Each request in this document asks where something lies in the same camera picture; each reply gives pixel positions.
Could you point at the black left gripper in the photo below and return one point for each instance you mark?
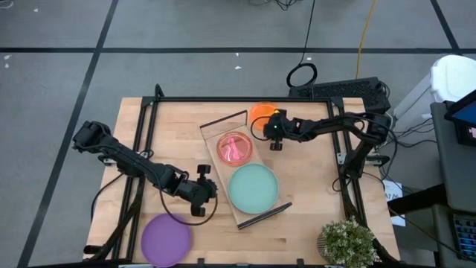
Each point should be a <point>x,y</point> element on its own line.
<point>193,190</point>

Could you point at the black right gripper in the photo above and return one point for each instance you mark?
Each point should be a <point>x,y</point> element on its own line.
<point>282,128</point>

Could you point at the orange transparent plate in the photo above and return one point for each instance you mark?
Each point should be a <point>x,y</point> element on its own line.
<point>258,111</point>

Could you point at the red transparent plate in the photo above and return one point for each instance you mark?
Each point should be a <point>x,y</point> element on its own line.
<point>234,148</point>

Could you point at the teal opaque plate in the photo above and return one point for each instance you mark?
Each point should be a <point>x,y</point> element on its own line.
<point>253,188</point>

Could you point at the purple opaque plate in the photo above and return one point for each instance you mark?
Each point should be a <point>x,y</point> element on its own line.
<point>165,240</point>

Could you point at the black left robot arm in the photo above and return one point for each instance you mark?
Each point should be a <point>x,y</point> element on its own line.
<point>126,160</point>

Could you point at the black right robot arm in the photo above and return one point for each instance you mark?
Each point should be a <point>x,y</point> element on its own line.
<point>334,124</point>

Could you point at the black desktop computer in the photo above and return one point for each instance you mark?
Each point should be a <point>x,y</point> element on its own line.
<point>346,91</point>

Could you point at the potted plant striped pot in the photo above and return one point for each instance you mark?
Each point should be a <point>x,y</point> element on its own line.
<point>347,243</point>

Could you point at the white paper sheet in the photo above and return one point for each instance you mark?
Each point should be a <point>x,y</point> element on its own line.
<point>394,193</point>

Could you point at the white bin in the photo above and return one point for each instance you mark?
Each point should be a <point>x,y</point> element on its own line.
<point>453,78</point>

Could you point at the grey desk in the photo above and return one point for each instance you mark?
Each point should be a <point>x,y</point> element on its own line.
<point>457,175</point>

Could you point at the dark device blue screen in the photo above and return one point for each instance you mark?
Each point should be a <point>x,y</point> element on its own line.
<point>466,113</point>

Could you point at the dark keyboard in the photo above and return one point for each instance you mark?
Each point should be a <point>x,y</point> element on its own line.
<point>466,238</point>

